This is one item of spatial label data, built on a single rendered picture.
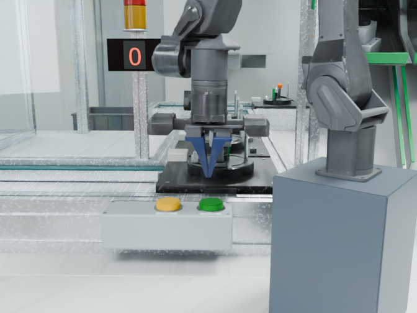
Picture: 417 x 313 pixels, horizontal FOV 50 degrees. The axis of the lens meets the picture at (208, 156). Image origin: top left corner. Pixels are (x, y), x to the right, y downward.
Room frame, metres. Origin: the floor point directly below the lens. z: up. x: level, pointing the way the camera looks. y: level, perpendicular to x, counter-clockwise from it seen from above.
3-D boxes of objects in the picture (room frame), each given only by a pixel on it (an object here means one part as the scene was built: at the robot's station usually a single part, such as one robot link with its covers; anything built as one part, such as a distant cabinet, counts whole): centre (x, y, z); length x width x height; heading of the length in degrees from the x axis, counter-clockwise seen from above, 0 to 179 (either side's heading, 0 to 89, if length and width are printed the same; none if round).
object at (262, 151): (1.17, -0.03, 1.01); 0.24 x 0.24 x 0.13; 88
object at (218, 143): (0.71, -0.02, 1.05); 0.06 x 0.04 x 0.07; 179
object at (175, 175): (0.92, -0.02, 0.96); 0.24 x 0.24 x 0.02; 88
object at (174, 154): (1.02, 0.07, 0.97); 0.05 x 0.05 x 0.04; 88
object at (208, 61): (0.71, 0.00, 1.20); 0.09 x 0.06 x 0.07; 48
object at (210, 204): (0.70, 0.00, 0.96); 0.04 x 0.04 x 0.02
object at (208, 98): (0.71, 0.00, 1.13); 0.19 x 0.06 x 0.08; 89
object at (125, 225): (0.71, 0.07, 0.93); 0.21 x 0.07 x 0.06; 88
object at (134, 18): (1.04, 0.16, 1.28); 0.05 x 0.05 x 0.05
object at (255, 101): (2.25, -0.34, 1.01); 0.24 x 0.24 x 0.13; 88
